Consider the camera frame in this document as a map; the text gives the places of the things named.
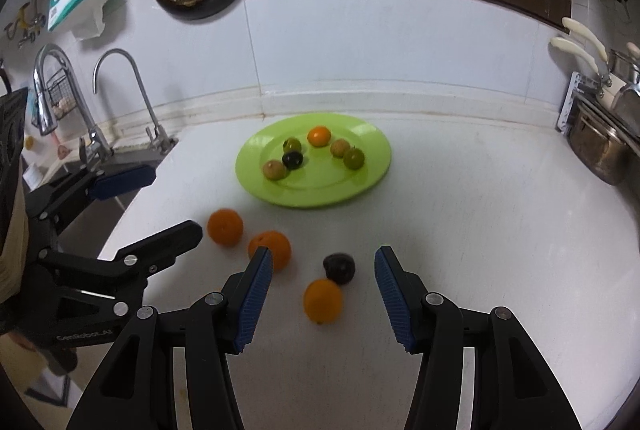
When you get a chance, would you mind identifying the white-handled knife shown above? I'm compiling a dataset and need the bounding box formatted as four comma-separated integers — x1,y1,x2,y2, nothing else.
562,17,611,61
550,35,608,76

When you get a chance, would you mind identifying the orange tangerine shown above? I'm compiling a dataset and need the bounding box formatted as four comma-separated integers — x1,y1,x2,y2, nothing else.
206,209,244,247
248,231,292,272

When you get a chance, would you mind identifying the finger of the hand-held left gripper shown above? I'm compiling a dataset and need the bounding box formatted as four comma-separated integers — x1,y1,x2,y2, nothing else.
25,164,156,231
37,220,203,286

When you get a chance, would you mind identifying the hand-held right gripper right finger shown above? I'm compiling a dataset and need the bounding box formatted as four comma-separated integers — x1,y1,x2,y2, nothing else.
374,246,573,430

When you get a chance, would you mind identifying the wall tap yellow handle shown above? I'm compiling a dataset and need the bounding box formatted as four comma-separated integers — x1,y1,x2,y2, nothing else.
5,8,31,48
20,0,43,36

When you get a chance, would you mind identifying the stainless steel sink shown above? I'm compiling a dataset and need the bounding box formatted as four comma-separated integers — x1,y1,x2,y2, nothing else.
30,145,176,261

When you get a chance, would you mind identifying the black wire basket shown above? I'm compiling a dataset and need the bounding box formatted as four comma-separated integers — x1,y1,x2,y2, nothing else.
45,70,83,121

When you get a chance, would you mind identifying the steel utensil rack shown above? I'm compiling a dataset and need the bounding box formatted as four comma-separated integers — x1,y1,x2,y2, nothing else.
555,73,591,133

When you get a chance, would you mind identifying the thin gooseneck faucet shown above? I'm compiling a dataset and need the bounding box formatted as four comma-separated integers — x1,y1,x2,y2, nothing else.
93,49,178,153

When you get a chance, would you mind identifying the green plate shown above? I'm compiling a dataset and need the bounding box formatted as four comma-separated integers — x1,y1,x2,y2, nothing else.
235,113,392,209

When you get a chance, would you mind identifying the tall chrome faucet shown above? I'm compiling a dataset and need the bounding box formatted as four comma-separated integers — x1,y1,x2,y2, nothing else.
34,43,113,161

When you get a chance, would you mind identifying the steel cooking pot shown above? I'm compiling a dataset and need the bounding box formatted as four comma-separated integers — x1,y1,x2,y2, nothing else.
567,100,636,186

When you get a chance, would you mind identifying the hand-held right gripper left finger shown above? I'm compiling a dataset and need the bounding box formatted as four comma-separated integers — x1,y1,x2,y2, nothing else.
65,247,274,430

